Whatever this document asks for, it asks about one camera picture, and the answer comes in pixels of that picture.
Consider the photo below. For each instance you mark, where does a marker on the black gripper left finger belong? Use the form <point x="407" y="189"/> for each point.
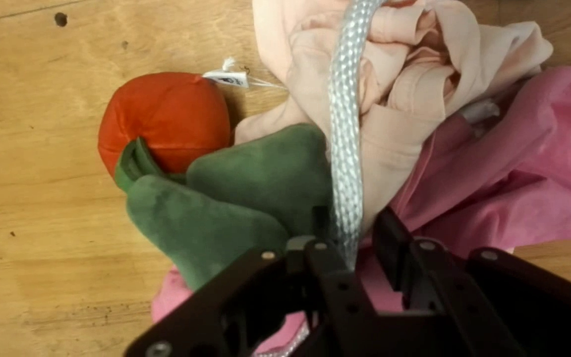
<point x="266" y="304"/>

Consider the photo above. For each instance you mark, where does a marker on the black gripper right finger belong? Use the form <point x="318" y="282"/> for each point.
<point x="496" y="310"/>

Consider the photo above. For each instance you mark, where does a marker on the hot pink cloth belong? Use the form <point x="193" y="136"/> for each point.
<point x="524" y="165"/>

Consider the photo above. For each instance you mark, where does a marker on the pale peach shirt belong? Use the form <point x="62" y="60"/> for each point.
<point x="405" y="86"/>

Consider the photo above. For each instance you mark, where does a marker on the red plush tomato green leaves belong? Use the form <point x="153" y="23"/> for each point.
<point x="167" y="120"/>

